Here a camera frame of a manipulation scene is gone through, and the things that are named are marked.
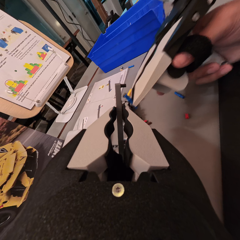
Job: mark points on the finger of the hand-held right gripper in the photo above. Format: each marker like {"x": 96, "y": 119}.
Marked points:
{"x": 151, "y": 80}

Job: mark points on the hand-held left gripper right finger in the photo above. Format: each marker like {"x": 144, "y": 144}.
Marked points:
{"x": 146, "y": 150}

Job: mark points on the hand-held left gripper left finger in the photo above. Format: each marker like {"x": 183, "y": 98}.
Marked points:
{"x": 90, "y": 150}

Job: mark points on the long dark grey lego beam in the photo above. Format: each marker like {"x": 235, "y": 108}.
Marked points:
{"x": 119, "y": 116}

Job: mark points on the red small lego bush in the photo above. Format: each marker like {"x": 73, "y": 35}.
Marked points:
{"x": 187, "y": 115}

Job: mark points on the yellow lego connector block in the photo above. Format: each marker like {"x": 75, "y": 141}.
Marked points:
{"x": 129, "y": 92}

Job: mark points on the open lego instruction booklet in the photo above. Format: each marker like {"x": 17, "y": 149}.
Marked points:
{"x": 105, "y": 88}

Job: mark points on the yellow car lego box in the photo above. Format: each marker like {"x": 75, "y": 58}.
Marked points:
{"x": 18, "y": 159}

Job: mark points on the person's right hand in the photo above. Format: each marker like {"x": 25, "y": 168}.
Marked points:
{"x": 225, "y": 33}

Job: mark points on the blue storage bin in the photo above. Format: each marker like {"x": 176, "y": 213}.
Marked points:
{"x": 121, "y": 41}

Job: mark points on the white book stand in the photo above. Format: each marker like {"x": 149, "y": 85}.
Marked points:
{"x": 71, "y": 103}

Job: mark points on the black curved headset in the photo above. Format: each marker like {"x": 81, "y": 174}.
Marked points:
{"x": 109, "y": 18}

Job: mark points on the black tripod pole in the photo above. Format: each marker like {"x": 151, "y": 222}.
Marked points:
{"x": 61, "y": 26}

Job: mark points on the brick picture instruction sheet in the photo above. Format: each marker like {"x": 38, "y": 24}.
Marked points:
{"x": 28, "y": 56}

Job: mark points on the wooden post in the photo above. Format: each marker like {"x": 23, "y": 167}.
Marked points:
{"x": 99, "y": 7}

